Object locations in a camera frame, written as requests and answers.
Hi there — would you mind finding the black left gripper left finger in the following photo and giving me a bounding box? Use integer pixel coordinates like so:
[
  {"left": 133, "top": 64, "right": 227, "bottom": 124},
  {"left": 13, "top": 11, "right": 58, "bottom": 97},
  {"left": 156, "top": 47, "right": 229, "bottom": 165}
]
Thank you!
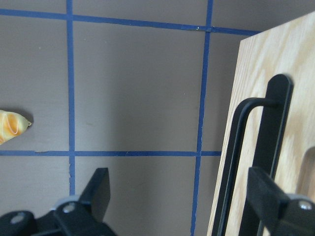
[{"left": 54, "top": 168, "right": 110, "bottom": 236}]

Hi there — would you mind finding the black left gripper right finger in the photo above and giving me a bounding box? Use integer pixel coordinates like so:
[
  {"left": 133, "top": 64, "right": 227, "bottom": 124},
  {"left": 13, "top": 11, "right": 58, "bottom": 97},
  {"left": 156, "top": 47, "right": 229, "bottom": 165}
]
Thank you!
[{"left": 247, "top": 167, "right": 315, "bottom": 236}]

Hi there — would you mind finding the black metal drawer handle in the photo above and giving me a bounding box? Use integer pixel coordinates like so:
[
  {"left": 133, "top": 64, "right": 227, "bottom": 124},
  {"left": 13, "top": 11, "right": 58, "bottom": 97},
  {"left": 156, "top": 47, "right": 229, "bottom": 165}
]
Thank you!
[{"left": 210, "top": 74, "right": 293, "bottom": 236}]

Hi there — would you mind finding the light wooden drawer cabinet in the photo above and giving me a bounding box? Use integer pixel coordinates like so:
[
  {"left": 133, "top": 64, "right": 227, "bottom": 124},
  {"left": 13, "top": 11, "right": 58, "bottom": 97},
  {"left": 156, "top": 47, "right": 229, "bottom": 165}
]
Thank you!
[{"left": 207, "top": 13, "right": 315, "bottom": 236}]

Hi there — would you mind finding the yellow toy croissant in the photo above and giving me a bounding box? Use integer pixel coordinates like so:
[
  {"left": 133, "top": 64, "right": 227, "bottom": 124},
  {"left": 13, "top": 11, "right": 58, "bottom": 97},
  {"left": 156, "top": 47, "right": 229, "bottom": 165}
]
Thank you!
[{"left": 0, "top": 110, "right": 32, "bottom": 145}]

